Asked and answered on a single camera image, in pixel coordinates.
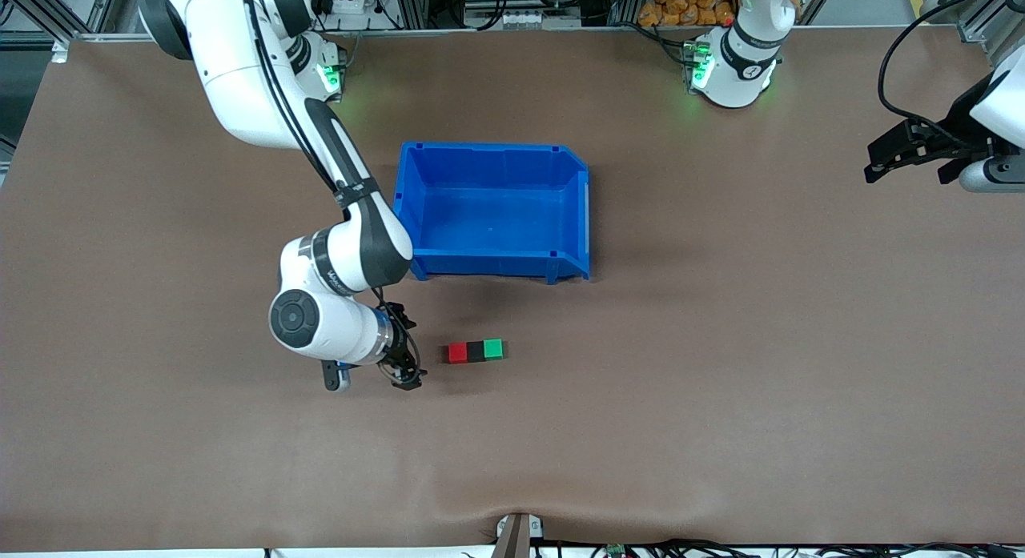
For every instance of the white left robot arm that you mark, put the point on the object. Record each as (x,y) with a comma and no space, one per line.
(741,62)

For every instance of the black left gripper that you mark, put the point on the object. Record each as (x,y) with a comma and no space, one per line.
(954,136)

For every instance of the white terminal block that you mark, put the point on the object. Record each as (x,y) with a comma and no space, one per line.
(520,18)

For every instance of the green cube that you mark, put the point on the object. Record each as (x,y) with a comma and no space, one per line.
(494,348)

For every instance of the aluminium frame post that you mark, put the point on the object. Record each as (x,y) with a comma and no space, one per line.
(414,6)
(626,2)

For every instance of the blue plastic storage bin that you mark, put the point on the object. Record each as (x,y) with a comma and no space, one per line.
(496,222)

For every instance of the orange packaged goods pile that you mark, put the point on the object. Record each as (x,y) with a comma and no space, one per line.
(681,6)

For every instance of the red cube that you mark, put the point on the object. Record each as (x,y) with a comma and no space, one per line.
(457,353)

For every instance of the black cube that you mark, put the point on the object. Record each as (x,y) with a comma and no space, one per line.
(476,351)

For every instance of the metal table clamp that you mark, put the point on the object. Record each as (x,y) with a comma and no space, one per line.
(516,538)

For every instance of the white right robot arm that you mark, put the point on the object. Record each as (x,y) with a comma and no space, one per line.
(232,70)

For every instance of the white power strip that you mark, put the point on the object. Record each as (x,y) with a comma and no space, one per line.
(356,15)

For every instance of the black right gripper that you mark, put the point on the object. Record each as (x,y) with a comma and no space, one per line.
(400,351)

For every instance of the aluminium frame rail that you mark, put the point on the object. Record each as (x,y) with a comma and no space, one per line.
(981,22)

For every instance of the brown table mat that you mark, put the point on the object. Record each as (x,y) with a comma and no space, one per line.
(240,446)

